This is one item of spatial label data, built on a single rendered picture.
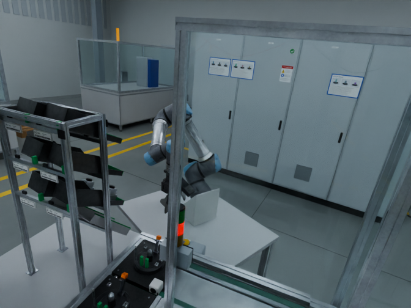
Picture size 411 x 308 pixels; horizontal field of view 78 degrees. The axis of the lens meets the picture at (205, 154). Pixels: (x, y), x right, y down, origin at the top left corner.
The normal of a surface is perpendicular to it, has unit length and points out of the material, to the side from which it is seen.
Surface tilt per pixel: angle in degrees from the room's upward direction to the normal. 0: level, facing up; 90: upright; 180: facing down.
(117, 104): 90
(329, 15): 90
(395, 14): 90
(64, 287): 0
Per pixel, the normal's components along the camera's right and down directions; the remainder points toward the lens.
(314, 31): -0.37, 0.31
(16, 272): 0.09, -0.93
